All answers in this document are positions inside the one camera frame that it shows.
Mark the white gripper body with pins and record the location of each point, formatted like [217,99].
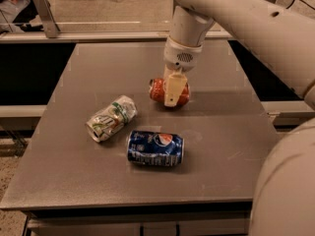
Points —
[179,58]

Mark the left metal bracket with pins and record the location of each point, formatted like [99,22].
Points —
[43,9]

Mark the red coke can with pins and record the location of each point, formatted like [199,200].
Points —
[156,92]

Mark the grey cabinet under table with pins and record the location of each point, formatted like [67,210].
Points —
[201,219]

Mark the clear acrylic barrier panel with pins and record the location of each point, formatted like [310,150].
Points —
[89,16]

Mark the blue pepsi can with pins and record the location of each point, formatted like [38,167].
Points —
[155,149]

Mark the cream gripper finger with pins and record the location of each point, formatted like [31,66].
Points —
[167,72]
[174,85]

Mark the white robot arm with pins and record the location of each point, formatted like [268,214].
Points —
[283,42]

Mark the green and white soda can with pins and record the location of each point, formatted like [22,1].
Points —
[109,120]

